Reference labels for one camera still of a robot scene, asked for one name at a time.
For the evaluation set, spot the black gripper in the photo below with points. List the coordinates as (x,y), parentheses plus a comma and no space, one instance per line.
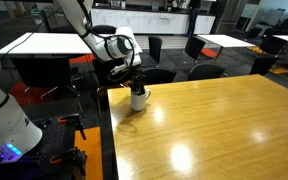
(136,74)

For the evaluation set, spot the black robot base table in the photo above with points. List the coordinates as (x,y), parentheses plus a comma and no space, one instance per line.
(54,143)

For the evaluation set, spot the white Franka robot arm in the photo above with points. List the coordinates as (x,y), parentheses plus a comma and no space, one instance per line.
(4,113)

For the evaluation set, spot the white ceramic mug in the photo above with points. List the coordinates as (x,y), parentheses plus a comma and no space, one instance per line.
(138,101)

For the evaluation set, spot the black office chair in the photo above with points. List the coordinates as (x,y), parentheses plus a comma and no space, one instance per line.
(273,44)
(205,71)
(100,28)
(285,22)
(155,48)
(254,32)
(159,76)
(263,65)
(100,71)
(194,46)

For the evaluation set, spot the white kitchen cabinet row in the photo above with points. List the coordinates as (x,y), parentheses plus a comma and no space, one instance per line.
(144,21)

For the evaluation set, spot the countertop kitchen appliance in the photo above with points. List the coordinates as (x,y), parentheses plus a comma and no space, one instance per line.
(116,3)
(177,4)

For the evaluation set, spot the person in dark clothes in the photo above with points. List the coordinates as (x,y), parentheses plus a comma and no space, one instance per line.
(194,16)

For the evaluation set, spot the green waste bin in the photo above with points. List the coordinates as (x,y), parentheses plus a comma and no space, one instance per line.
(36,13)

